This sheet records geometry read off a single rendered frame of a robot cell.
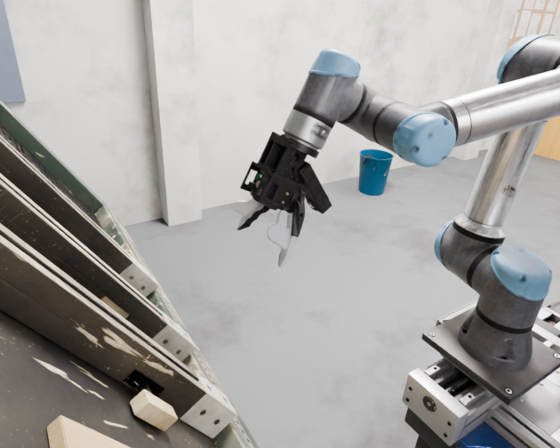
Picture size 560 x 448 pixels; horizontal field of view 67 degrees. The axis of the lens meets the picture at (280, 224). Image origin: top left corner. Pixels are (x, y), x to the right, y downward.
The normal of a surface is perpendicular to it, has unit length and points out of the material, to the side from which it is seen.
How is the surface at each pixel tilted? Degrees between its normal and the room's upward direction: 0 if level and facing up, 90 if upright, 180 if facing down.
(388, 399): 0
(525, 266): 7
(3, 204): 90
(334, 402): 0
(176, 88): 90
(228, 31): 90
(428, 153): 90
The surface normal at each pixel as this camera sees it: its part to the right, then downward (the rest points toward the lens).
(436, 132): 0.33, 0.46
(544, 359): 0.04, -0.89
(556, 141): -0.81, 0.24
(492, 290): -0.95, 0.11
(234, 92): 0.54, 0.41
